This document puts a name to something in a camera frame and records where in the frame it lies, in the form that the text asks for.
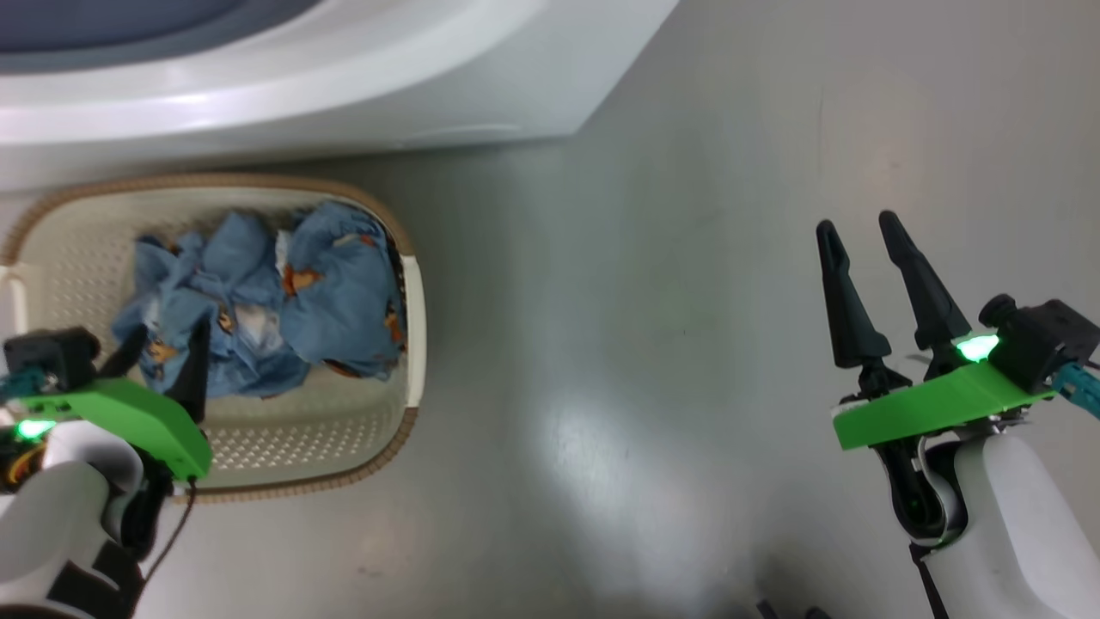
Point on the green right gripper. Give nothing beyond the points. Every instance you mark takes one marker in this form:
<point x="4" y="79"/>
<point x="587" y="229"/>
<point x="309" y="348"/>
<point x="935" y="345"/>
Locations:
<point x="937" y="404"/>

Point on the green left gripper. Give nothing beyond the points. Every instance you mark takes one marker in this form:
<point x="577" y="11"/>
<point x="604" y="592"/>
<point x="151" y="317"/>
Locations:
<point x="129" y="404"/>

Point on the blue garment orange print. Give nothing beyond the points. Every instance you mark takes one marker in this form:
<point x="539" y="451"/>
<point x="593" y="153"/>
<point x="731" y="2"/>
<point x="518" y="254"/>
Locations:
<point x="344" y="292"/>
<point x="206" y="292"/>

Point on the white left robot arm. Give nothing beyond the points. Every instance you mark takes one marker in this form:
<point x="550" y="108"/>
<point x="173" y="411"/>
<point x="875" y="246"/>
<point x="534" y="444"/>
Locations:
<point x="51" y="516"/>

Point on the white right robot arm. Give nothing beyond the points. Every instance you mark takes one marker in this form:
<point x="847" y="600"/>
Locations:
<point x="1014" y="516"/>

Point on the white front-load washing machine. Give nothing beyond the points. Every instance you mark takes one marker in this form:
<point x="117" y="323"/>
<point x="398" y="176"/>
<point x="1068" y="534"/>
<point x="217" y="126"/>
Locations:
<point x="387" y="86"/>

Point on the cream perforated basket brown rim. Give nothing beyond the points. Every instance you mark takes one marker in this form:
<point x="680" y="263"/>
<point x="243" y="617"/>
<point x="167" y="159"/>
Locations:
<point x="344" y="430"/>

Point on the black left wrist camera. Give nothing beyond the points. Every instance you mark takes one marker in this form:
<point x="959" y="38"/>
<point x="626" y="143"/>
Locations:
<point x="51" y="357"/>

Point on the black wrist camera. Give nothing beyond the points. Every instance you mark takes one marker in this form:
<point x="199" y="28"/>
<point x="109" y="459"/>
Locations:
<point x="1044" y="335"/>
<point x="51" y="357"/>

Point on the teal left camera connector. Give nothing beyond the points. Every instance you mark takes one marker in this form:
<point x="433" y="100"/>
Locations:
<point x="21" y="384"/>

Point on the teal camera connector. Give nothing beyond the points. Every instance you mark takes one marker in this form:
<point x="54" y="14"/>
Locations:
<point x="21" y="384"/>
<point x="1078" y="387"/>

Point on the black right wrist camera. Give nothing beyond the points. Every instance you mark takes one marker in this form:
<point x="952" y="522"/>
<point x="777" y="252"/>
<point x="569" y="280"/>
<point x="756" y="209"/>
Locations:
<point x="1044" y="335"/>

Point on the teal right camera connector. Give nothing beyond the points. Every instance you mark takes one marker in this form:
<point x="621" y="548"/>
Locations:
<point x="1078" y="387"/>

